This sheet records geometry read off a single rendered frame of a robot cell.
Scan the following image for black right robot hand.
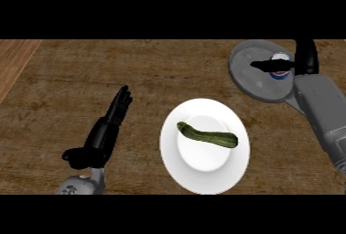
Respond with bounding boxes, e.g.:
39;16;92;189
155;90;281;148
249;39;321;77

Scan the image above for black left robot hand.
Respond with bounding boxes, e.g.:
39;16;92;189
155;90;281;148
61;85;133;171

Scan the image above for blue and red can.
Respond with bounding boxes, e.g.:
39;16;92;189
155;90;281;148
268;51;294;80

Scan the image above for grey round pan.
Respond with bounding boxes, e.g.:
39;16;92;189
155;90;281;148
228;39;305;115

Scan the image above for white oval plate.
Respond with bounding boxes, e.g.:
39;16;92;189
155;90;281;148
158;97;251;196

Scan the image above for green zucchini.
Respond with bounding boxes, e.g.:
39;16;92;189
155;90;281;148
176;121;240;149

